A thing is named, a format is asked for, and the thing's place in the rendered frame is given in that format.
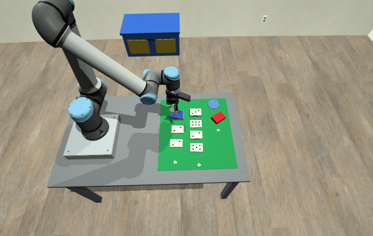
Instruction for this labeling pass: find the blue round disc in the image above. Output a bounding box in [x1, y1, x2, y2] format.
[208, 100, 219, 109]

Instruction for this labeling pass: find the green felt mat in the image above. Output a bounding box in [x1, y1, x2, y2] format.
[158, 98, 238, 171]

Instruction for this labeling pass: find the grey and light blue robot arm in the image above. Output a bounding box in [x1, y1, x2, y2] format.
[32, 0, 190, 141]

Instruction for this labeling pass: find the red rectangular tile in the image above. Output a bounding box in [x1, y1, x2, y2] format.
[211, 112, 226, 124]

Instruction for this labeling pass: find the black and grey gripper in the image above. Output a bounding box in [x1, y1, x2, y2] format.
[166, 90, 179, 117]

